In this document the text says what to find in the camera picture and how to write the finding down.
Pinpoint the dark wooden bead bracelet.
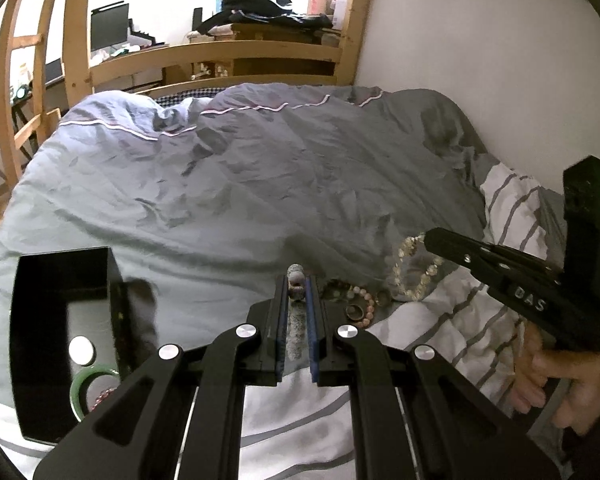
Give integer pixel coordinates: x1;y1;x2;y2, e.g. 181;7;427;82
319;277;354;306

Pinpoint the grey speckled bead bracelet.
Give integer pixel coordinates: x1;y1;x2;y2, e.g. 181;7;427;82
285;262;309;363

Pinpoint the green jade bangle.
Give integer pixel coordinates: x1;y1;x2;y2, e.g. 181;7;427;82
69;365;121;422

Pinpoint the pile of dark clothes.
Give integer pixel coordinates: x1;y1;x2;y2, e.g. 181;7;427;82
193;0;332;36

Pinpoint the wooden ladder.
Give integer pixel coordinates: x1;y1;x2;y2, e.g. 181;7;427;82
0;0;60;191

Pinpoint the cream pearl bead bracelet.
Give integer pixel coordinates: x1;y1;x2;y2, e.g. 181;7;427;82
390;231;447;304

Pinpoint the black jewelry box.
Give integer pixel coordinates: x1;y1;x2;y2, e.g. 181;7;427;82
8;247;138;444

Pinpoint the wooden bunk bed frame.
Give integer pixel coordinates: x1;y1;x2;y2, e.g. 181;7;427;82
62;0;370;106

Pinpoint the person's right hand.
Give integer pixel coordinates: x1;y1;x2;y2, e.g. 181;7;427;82
507;320;600;436

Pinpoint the white grey striped sheet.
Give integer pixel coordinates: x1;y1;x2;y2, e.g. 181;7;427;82
0;157;566;479

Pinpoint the pink stone bead bracelet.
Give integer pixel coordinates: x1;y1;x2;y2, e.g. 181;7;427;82
346;284;379;330

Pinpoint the black computer monitor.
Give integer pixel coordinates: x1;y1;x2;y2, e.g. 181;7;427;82
91;1;130;52

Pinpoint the grey blue duvet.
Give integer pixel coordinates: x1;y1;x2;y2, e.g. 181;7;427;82
0;84;495;404

